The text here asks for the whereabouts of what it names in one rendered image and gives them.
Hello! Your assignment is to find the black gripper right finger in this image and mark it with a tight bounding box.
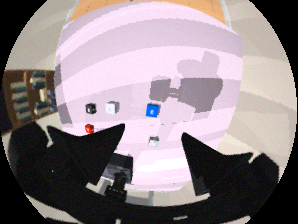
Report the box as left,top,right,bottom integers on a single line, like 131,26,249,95
181,132,254,196

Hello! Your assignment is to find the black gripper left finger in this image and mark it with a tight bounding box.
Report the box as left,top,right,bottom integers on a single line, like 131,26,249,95
47,123,125,185

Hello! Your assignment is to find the blue block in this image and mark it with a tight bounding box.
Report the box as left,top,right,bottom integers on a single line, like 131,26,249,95
145,104,158,119

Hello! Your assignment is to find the red block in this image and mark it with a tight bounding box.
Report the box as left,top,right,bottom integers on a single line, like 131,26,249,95
85,124,94,133

